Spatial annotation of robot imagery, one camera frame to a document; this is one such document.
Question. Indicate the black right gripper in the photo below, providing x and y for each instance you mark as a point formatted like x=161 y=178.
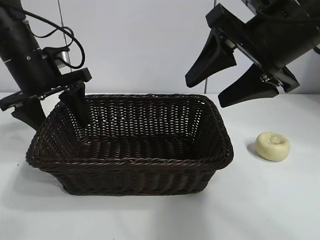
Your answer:
x=280 y=37

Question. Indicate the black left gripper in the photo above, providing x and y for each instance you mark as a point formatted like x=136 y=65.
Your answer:
x=35 y=75

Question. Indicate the pale yellow egg yolk pastry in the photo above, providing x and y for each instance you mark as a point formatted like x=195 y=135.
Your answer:
x=270 y=151

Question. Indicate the dark brown wicker basket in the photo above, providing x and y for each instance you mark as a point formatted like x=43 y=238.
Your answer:
x=140 y=165

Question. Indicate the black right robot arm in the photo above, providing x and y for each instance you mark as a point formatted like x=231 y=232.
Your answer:
x=307 y=8

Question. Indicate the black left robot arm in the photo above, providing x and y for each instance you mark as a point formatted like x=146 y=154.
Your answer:
x=17 y=35

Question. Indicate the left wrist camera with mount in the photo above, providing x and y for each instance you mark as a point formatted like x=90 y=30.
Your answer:
x=63 y=56

